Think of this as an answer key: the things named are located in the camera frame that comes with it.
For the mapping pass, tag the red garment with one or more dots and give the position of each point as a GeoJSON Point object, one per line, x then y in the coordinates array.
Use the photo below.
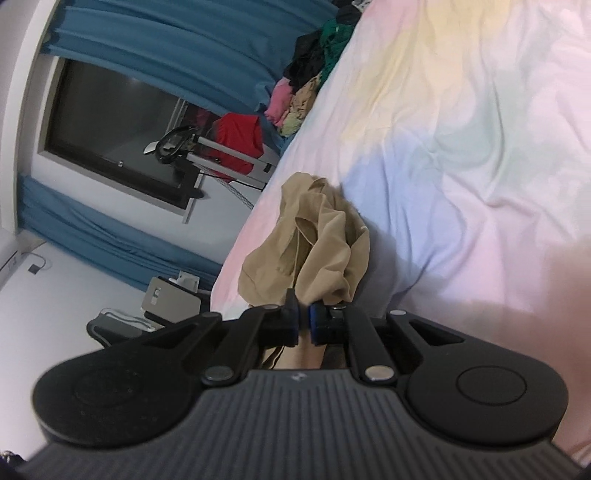
{"type": "Point", "coordinates": [238, 134]}

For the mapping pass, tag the black garment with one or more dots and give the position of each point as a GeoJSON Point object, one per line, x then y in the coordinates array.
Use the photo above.
{"type": "Point", "coordinates": [307, 60]}

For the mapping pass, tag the black framed window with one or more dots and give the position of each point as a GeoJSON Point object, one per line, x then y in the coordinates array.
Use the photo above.
{"type": "Point", "coordinates": [101, 120]}

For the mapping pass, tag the bed with pastel duvet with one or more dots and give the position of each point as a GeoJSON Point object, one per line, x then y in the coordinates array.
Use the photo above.
{"type": "Point", "coordinates": [461, 138]}

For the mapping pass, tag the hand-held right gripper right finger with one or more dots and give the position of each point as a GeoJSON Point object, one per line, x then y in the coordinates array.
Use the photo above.
{"type": "Point", "coordinates": [315, 323]}

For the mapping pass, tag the black and cream chair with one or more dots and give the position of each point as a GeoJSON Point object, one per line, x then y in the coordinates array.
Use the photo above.
{"type": "Point", "coordinates": [171, 302]}

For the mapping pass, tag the yellow-green garment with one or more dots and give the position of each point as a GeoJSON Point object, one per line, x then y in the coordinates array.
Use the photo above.
{"type": "Point", "coordinates": [291, 124]}

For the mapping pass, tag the green garment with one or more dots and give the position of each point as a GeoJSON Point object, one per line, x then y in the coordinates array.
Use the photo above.
{"type": "Point", "coordinates": [337, 34]}

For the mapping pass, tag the wide blue curtain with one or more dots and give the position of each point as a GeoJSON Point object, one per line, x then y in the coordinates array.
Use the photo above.
{"type": "Point", "coordinates": [184, 41]}

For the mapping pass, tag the white wall outlet panel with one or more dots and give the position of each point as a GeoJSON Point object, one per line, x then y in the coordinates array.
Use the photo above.
{"type": "Point", "coordinates": [188, 280]}

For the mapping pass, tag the narrow blue curtain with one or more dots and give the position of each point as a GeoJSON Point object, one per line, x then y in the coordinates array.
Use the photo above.
{"type": "Point", "coordinates": [92, 230]}

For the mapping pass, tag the pink garment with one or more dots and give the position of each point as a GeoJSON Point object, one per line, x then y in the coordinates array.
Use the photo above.
{"type": "Point", "coordinates": [279, 104]}

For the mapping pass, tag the white air conditioner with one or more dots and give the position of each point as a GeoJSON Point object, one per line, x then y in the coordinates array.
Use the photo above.
{"type": "Point", "coordinates": [7, 258]}

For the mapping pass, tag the khaki garment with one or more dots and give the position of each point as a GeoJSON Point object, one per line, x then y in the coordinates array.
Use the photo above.
{"type": "Point", "coordinates": [304, 99]}

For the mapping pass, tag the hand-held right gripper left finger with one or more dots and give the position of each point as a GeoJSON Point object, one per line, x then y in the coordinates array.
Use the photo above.
{"type": "Point", "coordinates": [293, 323]}

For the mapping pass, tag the black wall socket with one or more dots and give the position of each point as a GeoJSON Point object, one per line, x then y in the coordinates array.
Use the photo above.
{"type": "Point", "coordinates": [33, 269]}

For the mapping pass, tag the tan printed t-shirt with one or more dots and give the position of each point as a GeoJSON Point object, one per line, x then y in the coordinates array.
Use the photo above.
{"type": "Point", "coordinates": [323, 249]}

